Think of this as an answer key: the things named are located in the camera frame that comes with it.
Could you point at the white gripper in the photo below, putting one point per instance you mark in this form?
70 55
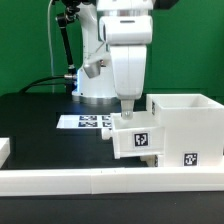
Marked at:
128 65

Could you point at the white drawer box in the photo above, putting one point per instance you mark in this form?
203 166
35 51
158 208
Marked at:
142 135

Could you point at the white drawer cabinet frame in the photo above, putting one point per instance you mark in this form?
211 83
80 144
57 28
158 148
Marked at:
193 130

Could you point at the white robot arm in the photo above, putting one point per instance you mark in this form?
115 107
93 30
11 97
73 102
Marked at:
115 37

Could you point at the printed marker sheet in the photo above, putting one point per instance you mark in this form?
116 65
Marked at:
84 122

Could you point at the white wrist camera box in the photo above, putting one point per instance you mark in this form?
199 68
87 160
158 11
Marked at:
92 65

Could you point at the white front fence rail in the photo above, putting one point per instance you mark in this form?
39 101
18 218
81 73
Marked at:
108 181

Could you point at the white fence rail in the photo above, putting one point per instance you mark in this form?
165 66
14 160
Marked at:
4 150
108 181

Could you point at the white left fence rail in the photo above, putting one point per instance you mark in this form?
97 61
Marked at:
4 150

